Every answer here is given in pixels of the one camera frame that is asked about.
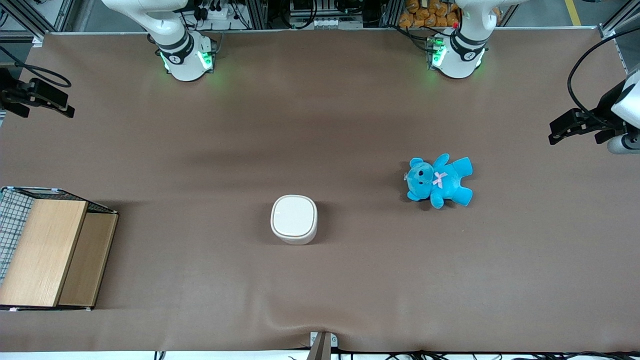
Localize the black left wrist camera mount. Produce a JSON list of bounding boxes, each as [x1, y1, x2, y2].
[[548, 107, 602, 146]]

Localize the brown table cover sheet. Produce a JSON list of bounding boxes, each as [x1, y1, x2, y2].
[[0, 27, 640, 354]]

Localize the white empty power strip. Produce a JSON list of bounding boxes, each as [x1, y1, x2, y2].
[[314, 17, 364, 29]]

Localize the dark wooden shelf board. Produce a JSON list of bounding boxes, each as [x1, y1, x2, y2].
[[57, 212, 120, 308]]

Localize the black wire mesh rack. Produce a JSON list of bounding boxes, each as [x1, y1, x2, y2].
[[0, 186, 120, 312]]

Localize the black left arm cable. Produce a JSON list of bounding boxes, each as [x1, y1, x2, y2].
[[567, 26, 640, 127]]

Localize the light wooden shelf board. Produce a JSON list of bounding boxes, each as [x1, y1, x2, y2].
[[0, 198, 89, 308]]

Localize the orange plush toys pile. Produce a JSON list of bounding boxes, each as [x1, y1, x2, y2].
[[398, 0, 462, 29]]

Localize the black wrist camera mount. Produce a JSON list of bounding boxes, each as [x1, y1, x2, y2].
[[27, 77, 76, 120], [548, 107, 602, 146]]

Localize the white push-lid trash can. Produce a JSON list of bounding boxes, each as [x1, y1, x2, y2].
[[270, 194, 319, 246]]

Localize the grey metal clamp bracket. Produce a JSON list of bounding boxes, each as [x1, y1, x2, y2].
[[309, 330, 339, 360]]

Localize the white power strip with plugs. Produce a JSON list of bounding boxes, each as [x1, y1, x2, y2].
[[194, 0, 240, 22]]

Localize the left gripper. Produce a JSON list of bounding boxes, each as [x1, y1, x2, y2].
[[594, 69, 640, 146]]

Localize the blue teddy bear plush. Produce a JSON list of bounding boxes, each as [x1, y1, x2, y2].
[[403, 153, 474, 210]]

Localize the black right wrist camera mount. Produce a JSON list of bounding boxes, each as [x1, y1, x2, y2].
[[27, 77, 76, 120]]

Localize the aluminium frame profile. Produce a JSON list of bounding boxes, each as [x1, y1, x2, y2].
[[597, 0, 640, 40], [0, 0, 77, 48]]

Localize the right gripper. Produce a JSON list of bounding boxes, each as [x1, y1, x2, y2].
[[0, 67, 32, 119]]

